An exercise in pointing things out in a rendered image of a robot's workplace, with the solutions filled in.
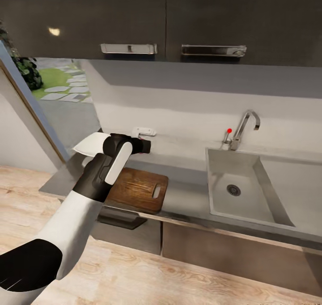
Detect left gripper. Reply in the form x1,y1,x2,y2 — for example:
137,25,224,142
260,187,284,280
134,138,151,154

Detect bowl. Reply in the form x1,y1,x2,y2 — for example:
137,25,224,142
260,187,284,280
74,132,110,157

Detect cutting board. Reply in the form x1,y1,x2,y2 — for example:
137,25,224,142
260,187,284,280
106,167,168,212

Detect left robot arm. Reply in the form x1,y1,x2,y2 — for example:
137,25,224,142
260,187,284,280
0,127,156,305

